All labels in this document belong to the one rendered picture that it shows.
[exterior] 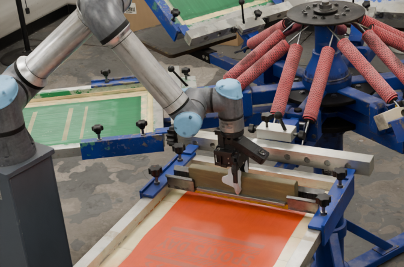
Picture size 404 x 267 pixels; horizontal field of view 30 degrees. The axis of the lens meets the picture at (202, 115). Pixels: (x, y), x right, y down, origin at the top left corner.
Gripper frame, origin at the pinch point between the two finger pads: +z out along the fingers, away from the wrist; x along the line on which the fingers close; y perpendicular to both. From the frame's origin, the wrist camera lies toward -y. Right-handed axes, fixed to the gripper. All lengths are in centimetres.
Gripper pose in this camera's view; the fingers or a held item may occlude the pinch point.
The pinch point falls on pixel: (242, 187)
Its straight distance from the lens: 235.4
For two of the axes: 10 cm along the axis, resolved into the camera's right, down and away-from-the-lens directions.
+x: -4.4, 4.1, -8.0
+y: -8.9, -1.2, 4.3
